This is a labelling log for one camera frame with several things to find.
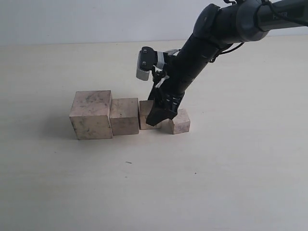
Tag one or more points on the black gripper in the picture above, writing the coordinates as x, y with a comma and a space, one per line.
178, 74

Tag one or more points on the third largest wooden cube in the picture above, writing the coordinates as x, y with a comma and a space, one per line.
144, 110

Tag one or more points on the smallest wooden cube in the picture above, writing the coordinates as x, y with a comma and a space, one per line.
180, 123

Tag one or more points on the second largest wooden cube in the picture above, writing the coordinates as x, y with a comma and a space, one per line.
124, 116

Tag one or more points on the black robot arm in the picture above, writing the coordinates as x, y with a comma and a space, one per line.
216, 31

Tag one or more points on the black and grey wrist camera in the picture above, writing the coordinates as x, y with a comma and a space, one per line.
148, 59

